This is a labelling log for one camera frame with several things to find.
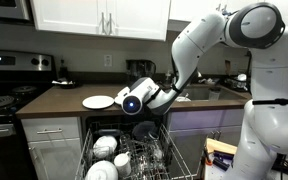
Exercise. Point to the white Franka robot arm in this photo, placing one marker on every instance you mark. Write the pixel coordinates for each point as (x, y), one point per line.
(274, 76)

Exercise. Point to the black dishwasher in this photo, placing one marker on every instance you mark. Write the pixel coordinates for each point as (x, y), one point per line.
(89, 120)

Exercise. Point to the small soap bottle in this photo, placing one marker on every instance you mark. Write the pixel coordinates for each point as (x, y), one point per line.
(168, 77)

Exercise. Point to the white cloth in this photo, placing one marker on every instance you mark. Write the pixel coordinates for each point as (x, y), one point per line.
(183, 99)

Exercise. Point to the dark grey bowl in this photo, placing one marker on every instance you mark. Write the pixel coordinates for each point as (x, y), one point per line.
(144, 130)

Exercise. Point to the small white cup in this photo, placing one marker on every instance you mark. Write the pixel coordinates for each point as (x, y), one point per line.
(157, 154)

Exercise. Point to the white bowl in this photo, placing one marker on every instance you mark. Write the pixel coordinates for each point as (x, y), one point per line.
(105, 145)
(101, 170)

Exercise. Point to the cup in sink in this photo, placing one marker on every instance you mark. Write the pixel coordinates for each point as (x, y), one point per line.
(214, 94)

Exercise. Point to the white mug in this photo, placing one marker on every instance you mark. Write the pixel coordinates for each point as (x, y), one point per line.
(122, 164)

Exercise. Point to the small black dish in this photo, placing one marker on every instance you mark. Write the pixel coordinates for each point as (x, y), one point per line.
(65, 83)

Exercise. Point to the dark bottle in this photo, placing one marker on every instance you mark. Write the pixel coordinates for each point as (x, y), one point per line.
(63, 70)

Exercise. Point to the orange black clamp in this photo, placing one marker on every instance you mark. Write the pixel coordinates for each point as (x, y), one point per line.
(206, 156)

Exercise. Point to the black dish drying rack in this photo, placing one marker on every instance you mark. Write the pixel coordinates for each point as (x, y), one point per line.
(237, 81)

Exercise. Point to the wooden base board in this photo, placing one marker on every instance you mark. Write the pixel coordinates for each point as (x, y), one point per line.
(219, 146)

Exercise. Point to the grey robot mounting table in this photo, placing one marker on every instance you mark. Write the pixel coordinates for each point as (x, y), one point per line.
(214, 173)

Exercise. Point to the black electric stove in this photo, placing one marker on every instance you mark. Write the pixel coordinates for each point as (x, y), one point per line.
(4, 103)

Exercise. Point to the white wall outlet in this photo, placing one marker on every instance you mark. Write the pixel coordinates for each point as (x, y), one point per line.
(108, 60)

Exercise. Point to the white wall cabinet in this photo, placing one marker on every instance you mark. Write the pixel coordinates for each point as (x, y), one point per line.
(67, 16)
(184, 10)

